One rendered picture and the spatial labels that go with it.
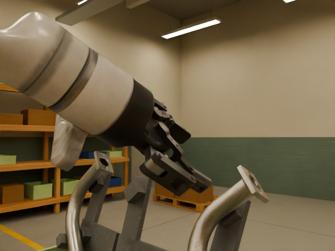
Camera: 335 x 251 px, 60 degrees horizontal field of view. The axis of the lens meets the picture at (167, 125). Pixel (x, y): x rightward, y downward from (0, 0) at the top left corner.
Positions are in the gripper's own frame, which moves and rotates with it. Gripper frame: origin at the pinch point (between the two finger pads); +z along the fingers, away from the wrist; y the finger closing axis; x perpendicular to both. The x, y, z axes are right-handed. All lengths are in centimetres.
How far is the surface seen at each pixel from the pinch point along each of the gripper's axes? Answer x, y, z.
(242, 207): 2.3, -0.5, 15.3
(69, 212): 36.1, 17.4, 5.2
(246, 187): -1.5, -1.2, 10.5
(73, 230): 35.8, 12.8, 6.3
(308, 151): -3, 339, 532
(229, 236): 6.4, -3.4, 15.3
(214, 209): 4.8, -1.0, 10.4
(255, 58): -56, 548, 422
